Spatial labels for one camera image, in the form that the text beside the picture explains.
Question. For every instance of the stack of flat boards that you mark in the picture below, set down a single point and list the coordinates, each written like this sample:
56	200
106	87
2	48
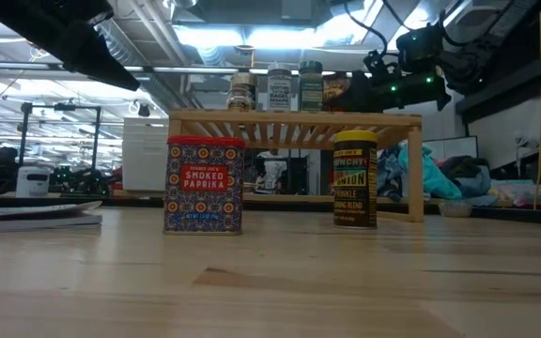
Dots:
253	187

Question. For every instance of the small white appliance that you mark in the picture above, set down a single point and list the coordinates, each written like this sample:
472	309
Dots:
32	183

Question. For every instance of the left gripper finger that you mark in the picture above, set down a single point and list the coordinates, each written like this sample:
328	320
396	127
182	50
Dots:
97	56

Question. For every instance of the long ceiling light bar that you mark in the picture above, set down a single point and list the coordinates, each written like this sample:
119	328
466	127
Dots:
195	70

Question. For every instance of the tall jar with tan lid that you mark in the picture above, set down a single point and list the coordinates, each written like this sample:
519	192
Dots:
244	82

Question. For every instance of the black ceiling camera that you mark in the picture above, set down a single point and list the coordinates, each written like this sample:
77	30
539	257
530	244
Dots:
144	111

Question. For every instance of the blue cover book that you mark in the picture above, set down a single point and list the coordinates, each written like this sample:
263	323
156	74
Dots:
26	218

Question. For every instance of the black aluminium table frame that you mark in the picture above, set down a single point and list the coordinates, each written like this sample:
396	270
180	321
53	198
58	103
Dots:
64	202

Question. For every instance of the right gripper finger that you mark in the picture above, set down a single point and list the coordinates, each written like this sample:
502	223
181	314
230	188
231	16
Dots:
359	94

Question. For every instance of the white cabinet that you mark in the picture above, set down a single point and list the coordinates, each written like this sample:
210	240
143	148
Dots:
146	155

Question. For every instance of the orange taco seasoning packet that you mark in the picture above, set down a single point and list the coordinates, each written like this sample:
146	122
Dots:
335	91

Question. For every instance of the red lid smoked paprika tin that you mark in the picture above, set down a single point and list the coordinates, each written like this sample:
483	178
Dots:
203	188

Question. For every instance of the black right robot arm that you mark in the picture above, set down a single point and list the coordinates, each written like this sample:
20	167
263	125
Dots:
421	47

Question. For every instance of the green lid spice jar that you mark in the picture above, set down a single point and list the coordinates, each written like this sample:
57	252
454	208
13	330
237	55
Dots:
311	91

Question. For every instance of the person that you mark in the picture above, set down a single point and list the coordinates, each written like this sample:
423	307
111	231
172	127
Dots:
271	166

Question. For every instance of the pile of coloured clothes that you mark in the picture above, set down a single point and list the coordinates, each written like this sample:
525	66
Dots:
432	178

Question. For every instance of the black background rig frame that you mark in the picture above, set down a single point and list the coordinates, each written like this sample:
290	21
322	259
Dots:
59	107

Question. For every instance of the wooden slatted shelf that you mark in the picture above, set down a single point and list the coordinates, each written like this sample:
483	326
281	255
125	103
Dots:
298	119

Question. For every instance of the white lid bagel seasoning jar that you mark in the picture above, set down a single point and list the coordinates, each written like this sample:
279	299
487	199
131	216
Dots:
279	91

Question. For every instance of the yellow lid onion spice jar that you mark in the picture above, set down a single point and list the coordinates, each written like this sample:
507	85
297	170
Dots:
355	183

